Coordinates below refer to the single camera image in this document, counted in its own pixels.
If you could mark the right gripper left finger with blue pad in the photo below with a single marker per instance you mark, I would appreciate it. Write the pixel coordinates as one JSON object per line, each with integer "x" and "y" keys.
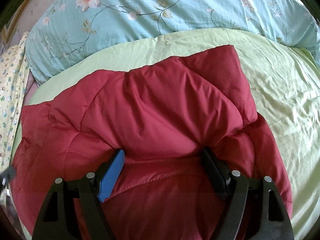
{"x": 57, "y": 218}

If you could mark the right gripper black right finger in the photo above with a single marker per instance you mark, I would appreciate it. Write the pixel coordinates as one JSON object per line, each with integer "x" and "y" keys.
{"x": 253, "y": 208}

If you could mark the red quilted padded jacket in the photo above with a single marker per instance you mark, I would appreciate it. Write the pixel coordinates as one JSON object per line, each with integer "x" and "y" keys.
{"x": 161, "y": 116}

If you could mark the light green bed quilt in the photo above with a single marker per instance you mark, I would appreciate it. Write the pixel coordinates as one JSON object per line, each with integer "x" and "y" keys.
{"x": 284, "y": 83}

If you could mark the teal floral duvet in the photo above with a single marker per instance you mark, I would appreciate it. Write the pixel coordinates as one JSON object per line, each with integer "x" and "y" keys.
{"x": 71, "y": 30}

